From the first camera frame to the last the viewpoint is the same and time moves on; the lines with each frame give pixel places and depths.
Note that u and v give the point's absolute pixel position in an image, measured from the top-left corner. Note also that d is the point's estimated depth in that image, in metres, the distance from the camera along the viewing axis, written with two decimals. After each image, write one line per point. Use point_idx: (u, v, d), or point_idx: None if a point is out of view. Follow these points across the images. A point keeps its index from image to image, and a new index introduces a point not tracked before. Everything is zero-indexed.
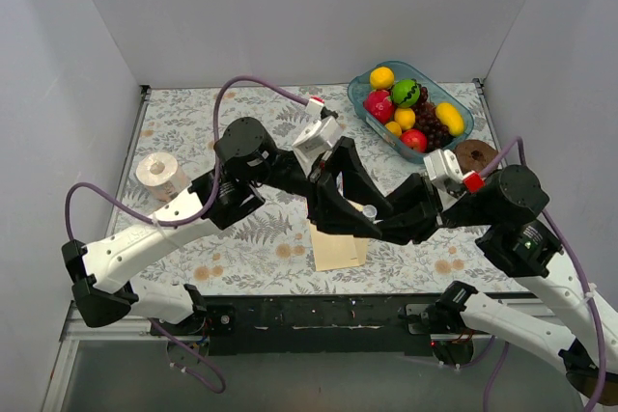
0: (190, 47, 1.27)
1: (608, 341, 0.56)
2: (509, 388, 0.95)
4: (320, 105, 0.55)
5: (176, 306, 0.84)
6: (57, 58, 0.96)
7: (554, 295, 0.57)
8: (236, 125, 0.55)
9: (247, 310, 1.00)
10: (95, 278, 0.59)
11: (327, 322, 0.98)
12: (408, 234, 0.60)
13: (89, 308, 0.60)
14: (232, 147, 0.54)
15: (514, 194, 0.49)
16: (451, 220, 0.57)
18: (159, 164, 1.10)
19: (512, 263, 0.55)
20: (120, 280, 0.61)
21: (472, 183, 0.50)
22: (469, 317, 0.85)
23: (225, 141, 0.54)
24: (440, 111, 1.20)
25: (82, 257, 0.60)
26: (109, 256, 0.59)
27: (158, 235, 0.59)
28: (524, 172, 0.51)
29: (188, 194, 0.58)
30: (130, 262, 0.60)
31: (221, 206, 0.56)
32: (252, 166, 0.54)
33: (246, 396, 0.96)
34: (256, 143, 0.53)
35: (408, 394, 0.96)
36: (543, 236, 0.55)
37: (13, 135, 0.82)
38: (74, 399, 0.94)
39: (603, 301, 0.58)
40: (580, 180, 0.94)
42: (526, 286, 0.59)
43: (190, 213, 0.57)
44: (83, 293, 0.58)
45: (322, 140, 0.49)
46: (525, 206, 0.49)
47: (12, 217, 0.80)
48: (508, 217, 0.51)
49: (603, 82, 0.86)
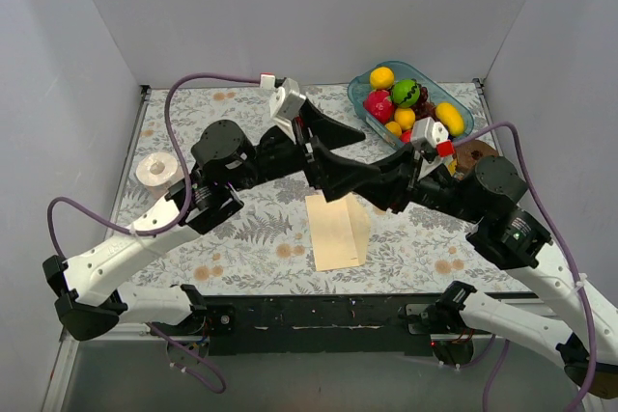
0: (190, 46, 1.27)
1: (601, 330, 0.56)
2: (510, 388, 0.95)
4: (271, 77, 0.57)
5: (171, 308, 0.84)
6: (57, 57, 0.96)
7: (546, 287, 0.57)
8: (213, 128, 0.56)
9: (247, 310, 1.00)
10: (76, 292, 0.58)
11: (327, 322, 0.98)
12: (386, 199, 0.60)
13: (73, 322, 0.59)
14: (210, 150, 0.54)
15: (491, 181, 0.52)
16: (430, 201, 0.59)
18: (159, 164, 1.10)
19: (501, 255, 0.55)
20: (102, 292, 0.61)
21: (443, 150, 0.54)
22: (469, 316, 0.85)
23: (203, 144, 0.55)
24: (440, 112, 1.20)
25: (63, 273, 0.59)
26: (90, 269, 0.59)
27: (138, 245, 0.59)
28: (501, 161, 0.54)
29: (166, 203, 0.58)
30: (112, 275, 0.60)
31: (201, 210, 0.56)
32: (231, 168, 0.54)
33: (246, 396, 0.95)
34: (235, 144, 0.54)
35: (409, 394, 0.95)
36: (532, 228, 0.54)
37: (13, 134, 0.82)
38: (73, 399, 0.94)
39: (595, 292, 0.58)
40: (581, 179, 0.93)
42: (517, 277, 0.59)
43: (168, 220, 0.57)
44: (66, 308, 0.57)
45: (298, 95, 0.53)
46: (504, 192, 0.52)
47: (12, 216, 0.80)
48: (493, 206, 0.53)
49: (603, 81, 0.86)
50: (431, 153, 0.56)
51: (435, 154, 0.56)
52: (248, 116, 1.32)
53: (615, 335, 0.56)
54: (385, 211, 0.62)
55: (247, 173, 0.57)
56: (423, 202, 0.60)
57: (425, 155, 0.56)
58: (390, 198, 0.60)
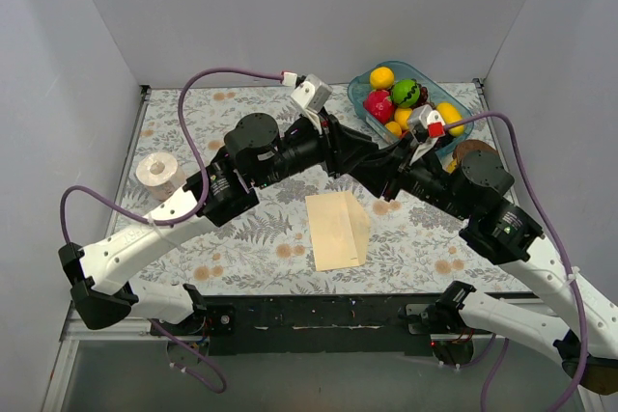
0: (190, 46, 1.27)
1: (595, 323, 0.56)
2: (509, 387, 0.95)
4: (294, 76, 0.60)
5: (175, 306, 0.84)
6: (57, 58, 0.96)
7: (537, 280, 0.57)
8: (249, 120, 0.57)
9: (247, 310, 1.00)
10: (92, 280, 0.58)
11: (327, 322, 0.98)
12: (379, 184, 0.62)
13: (88, 310, 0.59)
14: (245, 138, 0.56)
15: (477, 176, 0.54)
16: (421, 190, 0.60)
18: (159, 164, 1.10)
19: (493, 249, 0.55)
20: (119, 281, 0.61)
21: (434, 129, 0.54)
22: (468, 315, 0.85)
23: (238, 133, 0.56)
24: (440, 111, 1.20)
25: (79, 260, 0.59)
26: (106, 258, 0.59)
27: (154, 235, 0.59)
28: (487, 155, 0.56)
29: (184, 193, 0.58)
30: (127, 263, 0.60)
31: (217, 203, 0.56)
32: (263, 159, 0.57)
33: (246, 396, 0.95)
34: (270, 138, 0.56)
35: (409, 393, 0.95)
36: (522, 222, 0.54)
37: (13, 134, 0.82)
38: (73, 399, 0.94)
39: (587, 286, 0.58)
40: (581, 180, 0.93)
42: (509, 271, 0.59)
43: (185, 211, 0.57)
44: (82, 295, 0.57)
45: (327, 87, 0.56)
46: (490, 185, 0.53)
47: (12, 217, 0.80)
48: (483, 201, 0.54)
49: (603, 81, 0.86)
50: (422, 134, 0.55)
51: (428, 136, 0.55)
52: None
53: (608, 327, 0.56)
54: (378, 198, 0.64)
55: (270, 167, 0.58)
56: (413, 191, 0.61)
57: (417, 138, 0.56)
58: (383, 184, 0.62)
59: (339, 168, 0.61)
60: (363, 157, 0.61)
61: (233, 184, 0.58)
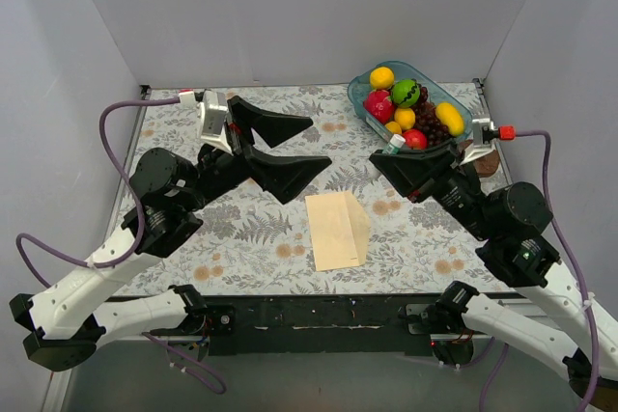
0: (190, 46, 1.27)
1: (607, 347, 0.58)
2: (511, 389, 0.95)
4: (190, 94, 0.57)
5: (160, 315, 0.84)
6: (57, 58, 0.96)
7: (553, 304, 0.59)
8: (147, 158, 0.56)
9: (246, 310, 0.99)
10: (42, 330, 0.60)
11: (327, 322, 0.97)
12: (415, 182, 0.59)
13: (43, 357, 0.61)
14: (147, 180, 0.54)
15: (520, 211, 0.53)
16: (456, 197, 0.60)
18: None
19: (512, 275, 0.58)
20: (73, 325, 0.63)
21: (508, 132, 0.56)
22: (471, 320, 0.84)
23: (140, 176, 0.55)
24: (440, 112, 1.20)
25: (28, 311, 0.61)
26: (54, 306, 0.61)
27: (98, 278, 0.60)
28: (531, 189, 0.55)
29: (123, 232, 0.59)
30: (76, 309, 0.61)
31: (155, 235, 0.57)
32: (171, 194, 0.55)
33: (246, 396, 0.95)
34: (167, 174, 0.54)
35: (409, 394, 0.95)
36: (540, 248, 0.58)
37: (13, 135, 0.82)
38: (74, 399, 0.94)
39: (603, 310, 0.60)
40: (580, 180, 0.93)
42: (526, 294, 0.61)
43: (125, 250, 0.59)
44: (34, 345, 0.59)
45: (215, 108, 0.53)
46: (531, 223, 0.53)
47: (12, 216, 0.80)
48: (514, 230, 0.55)
49: (603, 82, 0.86)
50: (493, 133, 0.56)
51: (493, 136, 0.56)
52: None
53: None
54: (406, 195, 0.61)
55: (193, 199, 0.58)
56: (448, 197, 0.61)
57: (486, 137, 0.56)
58: (417, 183, 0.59)
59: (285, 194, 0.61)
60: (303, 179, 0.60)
61: (168, 213, 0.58)
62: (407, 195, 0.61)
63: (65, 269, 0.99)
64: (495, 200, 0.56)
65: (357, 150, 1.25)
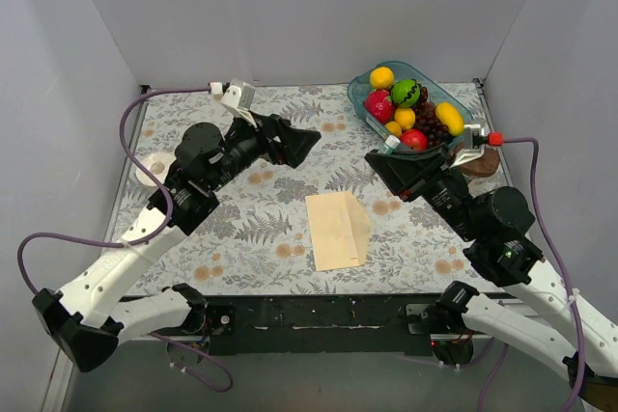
0: (190, 46, 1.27)
1: (596, 343, 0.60)
2: (511, 390, 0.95)
4: (218, 84, 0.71)
5: (169, 311, 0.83)
6: (57, 58, 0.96)
7: (539, 301, 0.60)
8: (193, 130, 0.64)
9: (247, 310, 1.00)
10: (79, 315, 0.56)
11: (327, 322, 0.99)
12: (407, 181, 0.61)
13: (78, 348, 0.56)
14: (196, 146, 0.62)
15: (504, 214, 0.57)
16: (446, 197, 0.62)
18: (159, 164, 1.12)
19: (497, 274, 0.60)
20: (104, 312, 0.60)
21: (495, 140, 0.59)
22: (471, 322, 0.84)
23: (186, 144, 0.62)
24: (440, 112, 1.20)
25: (58, 302, 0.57)
26: (90, 289, 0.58)
27: (133, 255, 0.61)
28: (515, 192, 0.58)
29: (148, 210, 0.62)
30: (110, 291, 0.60)
31: (183, 211, 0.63)
32: (213, 162, 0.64)
33: (246, 396, 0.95)
34: (216, 140, 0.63)
35: (409, 395, 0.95)
36: (523, 246, 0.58)
37: (13, 134, 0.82)
38: (73, 400, 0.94)
39: (587, 306, 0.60)
40: (581, 180, 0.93)
42: (516, 294, 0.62)
43: (156, 226, 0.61)
44: (73, 331, 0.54)
45: (250, 86, 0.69)
46: (514, 225, 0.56)
47: (11, 215, 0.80)
48: (499, 233, 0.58)
49: (603, 81, 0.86)
50: (482, 140, 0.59)
51: (482, 141, 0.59)
52: None
53: (609, 346, 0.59)
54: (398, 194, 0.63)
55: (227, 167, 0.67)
56: (437, 197, 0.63)
57: (474, 144, 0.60)
58: (408, 181, 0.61)
59: (294, 158, 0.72)
60: (307, 146, 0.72)
61: (192, 191, 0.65)
62: (401, 196, 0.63)
63: (65, 268, 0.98)
64: (482, 202, 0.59)
65: (357, 150, 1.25)
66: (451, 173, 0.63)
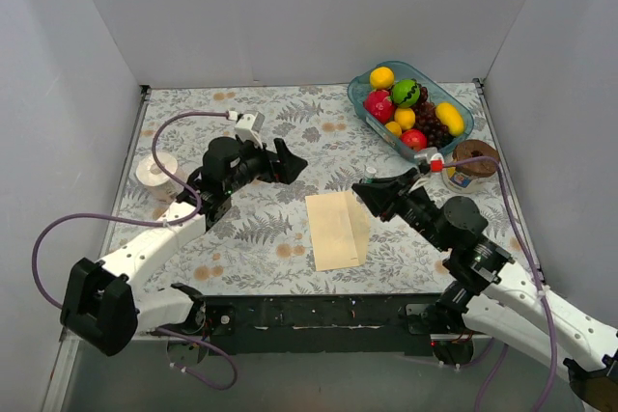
0: (191, 47, 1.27)
1: (572, 335, 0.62)
2: (510, 389, 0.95)
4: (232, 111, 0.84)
5: (176, 304, 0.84)
6: (58, 58, 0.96)
7: (513, 299, 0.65)
8: (215, 141, 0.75)
9: (246, 310, 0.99)
10: (125, 276, 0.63)
11: (327, 322, 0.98)
12: (379, 206, 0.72)
13: (115, 312, 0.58)
14: (220, 151, 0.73)
15: (457, 219, 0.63)
16: (413, 217, 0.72)
18: (159, 164, 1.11)
19: (471, 278, 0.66)
20: (141, 281, 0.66)
21: (435, 166, 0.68)
22: (472, 321, 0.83)
23: (210, 151, 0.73)
24: (440, 112, 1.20)
25: (101, 267, 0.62)
26: (132, 257, 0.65)
27: (170, 233, 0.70)
28: (466, 201, 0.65)
29: (179, 204, 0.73)
30: (150, 261, 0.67)
31: (208, 206, 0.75)
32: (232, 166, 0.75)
33: (247, 396, 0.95)
34: (235, 149, 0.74)
35: (409, 394, 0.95)
36: (491, 250, 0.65)
37: (13, 135, 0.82)
38: (74, 400, 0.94)
39: (561, 301, 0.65)
40: (580, 181, 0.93)
42: (493, 296, 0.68)
43: (187, 213, 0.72)
44: (118, 289, 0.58)
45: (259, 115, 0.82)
46: (467, 228, 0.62)
47: (11, 216, 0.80)
48: (461, 240, 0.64)
49: (603, 82, 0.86)
50: (425, 166, 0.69)
51: (429, 169, 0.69)
52: None
53: (586, 339, 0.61)
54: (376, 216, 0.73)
55: (241, 175, 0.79)
56: (407, 216, 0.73)
57: (421, 171, 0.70)
58: (382, 204, 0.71)
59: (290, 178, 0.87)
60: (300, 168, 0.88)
61: (213, 193, 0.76)
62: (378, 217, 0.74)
63: (66, 268, 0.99)
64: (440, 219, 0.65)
65: (357, 150, 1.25)
66: (418, 193, 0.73)
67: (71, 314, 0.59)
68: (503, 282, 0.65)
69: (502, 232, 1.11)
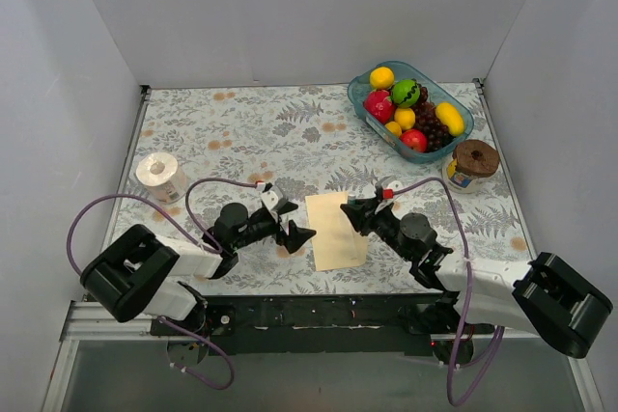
0: (191, 46, 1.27)
1: (491, 279, 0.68)
2: (511, 389, 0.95)
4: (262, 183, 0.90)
5: (181, 301, 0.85)
6: (57, 58, 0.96)
7: (453, 276, 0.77)
8: (229, 206, 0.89)
9: (247, 310, 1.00)
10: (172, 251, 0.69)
11: (327, 322, 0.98)
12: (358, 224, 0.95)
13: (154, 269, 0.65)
14: (231, 218, 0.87)
15: (409, 231, 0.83)
16: (381, 231, 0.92)
18: (159, 164, 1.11)
19: (429, 281, 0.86)
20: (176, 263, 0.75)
21: (387, 194, 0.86)
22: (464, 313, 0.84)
23: (224, 216, 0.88)
24: (440, 112, 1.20)
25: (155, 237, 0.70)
26: (177, 242, 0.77)
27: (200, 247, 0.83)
28: (420, 217, 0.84)
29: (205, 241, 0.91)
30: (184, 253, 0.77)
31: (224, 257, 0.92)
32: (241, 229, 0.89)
33: (247, 396, 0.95)
34: (244, 216, 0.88)
35: (409, 394, 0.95)
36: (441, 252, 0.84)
37: (12, 135, 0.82)
38: (73, 401, 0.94)
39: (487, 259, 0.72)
40: (580, 181, 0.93)
42: (456, 285, 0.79)
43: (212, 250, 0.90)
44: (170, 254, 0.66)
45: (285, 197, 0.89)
46: (418, 237, 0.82)
47: (10, 216, 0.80)
48: (417, 248, 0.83)
49: (603, 82, 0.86)
50: (379, 191, 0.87)
51: (381, 193, 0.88)
52: (249, 116, 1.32)
53: (501, 276, 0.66)
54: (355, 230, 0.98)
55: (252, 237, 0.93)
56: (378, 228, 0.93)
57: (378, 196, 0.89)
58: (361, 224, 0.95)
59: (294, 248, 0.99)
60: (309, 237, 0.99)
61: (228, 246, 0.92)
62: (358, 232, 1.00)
63: (67, 268, 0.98)
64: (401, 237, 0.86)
65: (357, 150, 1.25)
66: (387, 213, 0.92)
67: (96, 271, 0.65)
68: (442, 267, 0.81)
69: (502, 232, 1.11)
